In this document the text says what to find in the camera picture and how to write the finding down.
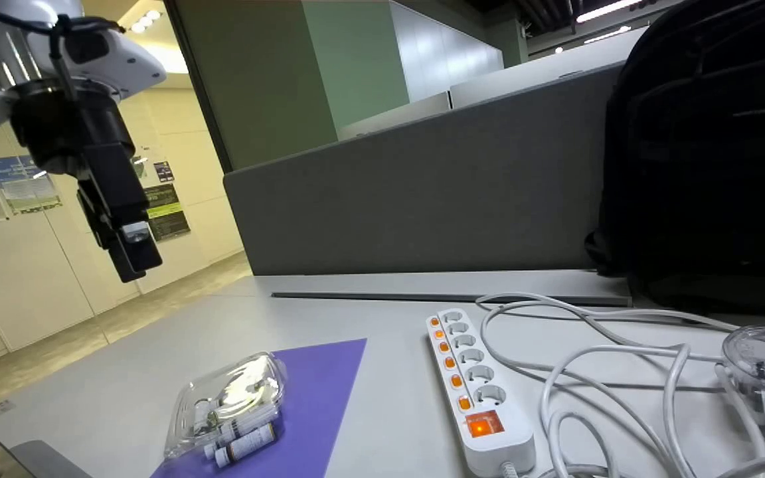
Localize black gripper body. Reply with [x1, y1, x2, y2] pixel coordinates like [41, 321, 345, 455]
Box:
[9, 78, 141, 200]

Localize white power strip orange switches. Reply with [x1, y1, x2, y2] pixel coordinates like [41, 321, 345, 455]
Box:
[423, 306, 540, 478]

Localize purple cloth mat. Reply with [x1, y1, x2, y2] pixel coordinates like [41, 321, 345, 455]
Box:
[150, 337, 370, 478]

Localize grey desk partition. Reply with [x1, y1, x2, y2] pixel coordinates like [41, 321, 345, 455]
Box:
[222, 60, 625, 279]

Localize black backpack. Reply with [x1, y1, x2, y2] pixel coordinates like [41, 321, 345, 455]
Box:
[581, 0, 765, 317]

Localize dark wall poster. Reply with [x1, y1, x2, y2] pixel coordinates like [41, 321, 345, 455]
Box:
[141, 180, 194, 245]

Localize blue green wall poster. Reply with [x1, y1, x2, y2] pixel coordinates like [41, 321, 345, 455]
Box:
[0, 155, 63, 218]

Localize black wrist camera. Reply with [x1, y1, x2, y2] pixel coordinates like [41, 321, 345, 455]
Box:
[61, 23, 114, 66]

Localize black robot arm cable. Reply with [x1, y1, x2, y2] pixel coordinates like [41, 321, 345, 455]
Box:
[0, 2, 129, 40]

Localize white power strip cord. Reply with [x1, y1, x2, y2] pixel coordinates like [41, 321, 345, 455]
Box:
[473, 289, 749, 478]

